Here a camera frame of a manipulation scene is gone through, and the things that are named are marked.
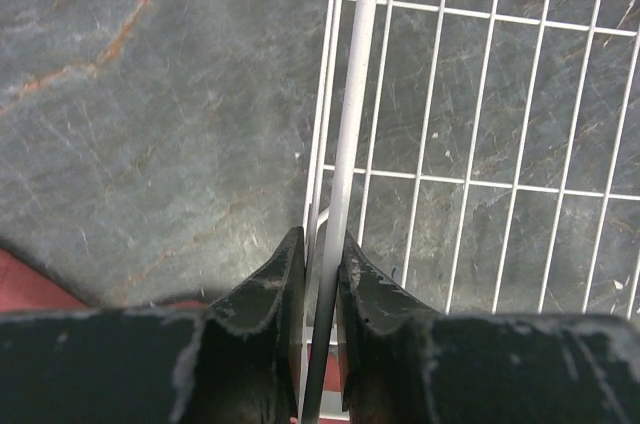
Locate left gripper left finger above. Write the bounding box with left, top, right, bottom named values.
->
left=169, top=226, right=306, bottom=423

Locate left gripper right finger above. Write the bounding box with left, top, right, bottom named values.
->
left=337, top=233, right=450, bottom=423

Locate white wire dish rack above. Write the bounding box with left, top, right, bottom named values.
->
left=297, top=0, right=640, bottom=424

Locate red cloth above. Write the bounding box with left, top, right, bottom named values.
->
left=1, top=247, right=209, bottom=313

